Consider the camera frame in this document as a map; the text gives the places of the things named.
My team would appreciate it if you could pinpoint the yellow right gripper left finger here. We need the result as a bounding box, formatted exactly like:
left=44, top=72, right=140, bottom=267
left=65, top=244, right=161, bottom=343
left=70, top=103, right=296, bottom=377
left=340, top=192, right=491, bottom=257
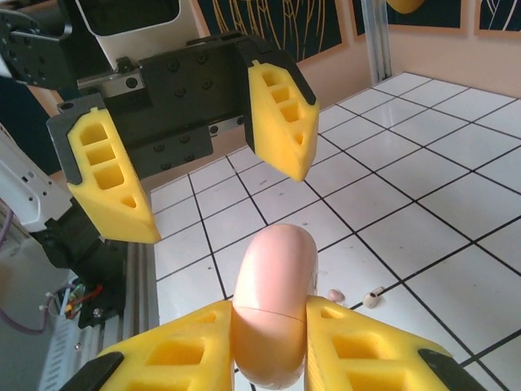
left=72, top=300, right=235, bottom=391

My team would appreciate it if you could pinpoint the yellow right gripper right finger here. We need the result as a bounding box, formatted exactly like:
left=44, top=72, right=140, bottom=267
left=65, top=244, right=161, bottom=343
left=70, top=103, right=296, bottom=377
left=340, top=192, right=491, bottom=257
left=304, top=296, right=485, bottom=391

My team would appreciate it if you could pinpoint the pink earbud charging case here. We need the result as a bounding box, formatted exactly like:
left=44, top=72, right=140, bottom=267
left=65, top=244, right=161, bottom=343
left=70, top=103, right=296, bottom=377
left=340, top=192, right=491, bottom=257
left=230, top=223, right=318, bottom=386

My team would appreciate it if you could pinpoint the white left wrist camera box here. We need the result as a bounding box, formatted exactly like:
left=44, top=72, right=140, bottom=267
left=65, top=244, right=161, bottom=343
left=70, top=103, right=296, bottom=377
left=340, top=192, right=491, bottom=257
left=75, top=0, right=193, bottom=72

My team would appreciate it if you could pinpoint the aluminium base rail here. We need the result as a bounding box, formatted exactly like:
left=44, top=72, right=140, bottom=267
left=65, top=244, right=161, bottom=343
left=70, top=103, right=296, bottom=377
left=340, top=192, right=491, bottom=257
left=38, top=239, right=160, bottom=391

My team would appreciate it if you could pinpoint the red and orange wire bundle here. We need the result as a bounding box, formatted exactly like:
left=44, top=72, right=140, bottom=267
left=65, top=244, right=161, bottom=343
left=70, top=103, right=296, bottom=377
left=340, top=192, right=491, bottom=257
left=38, top=280, right=105, bottom=327

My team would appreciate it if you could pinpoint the aluminium corner post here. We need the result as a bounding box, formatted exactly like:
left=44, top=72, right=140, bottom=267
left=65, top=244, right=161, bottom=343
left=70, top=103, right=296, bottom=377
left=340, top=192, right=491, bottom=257
left=364, top=0, right=394, bottom=85

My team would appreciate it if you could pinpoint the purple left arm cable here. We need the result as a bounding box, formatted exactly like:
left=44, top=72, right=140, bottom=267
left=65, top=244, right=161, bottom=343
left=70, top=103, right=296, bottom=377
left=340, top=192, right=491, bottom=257
left=0, top=203, right=48, bottom=336

